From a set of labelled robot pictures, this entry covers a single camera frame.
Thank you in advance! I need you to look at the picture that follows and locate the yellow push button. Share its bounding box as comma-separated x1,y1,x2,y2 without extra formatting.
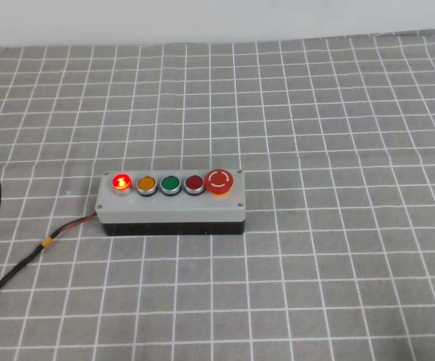
135,174,157,197

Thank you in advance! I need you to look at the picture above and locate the grey black button control box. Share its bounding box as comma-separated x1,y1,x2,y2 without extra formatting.
94,168,248,237

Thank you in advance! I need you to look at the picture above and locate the red emergency stop mushroom button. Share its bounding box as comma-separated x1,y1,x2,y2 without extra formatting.
204,168,235,198

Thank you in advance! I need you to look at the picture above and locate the red black power cable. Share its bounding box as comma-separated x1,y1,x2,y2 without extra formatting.
0,211,100,320

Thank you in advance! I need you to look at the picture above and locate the dark red push button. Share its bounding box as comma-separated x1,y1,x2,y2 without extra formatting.
183,174,206,197

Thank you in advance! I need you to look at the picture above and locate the red illuminated push button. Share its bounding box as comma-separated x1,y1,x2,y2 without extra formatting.
110,171,134,198

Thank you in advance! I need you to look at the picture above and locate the grey white checked tablecloth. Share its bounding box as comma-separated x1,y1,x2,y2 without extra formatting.
0,29,435,361

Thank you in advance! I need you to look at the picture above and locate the green push button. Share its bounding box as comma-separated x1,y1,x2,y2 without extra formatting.
159,174,182,197

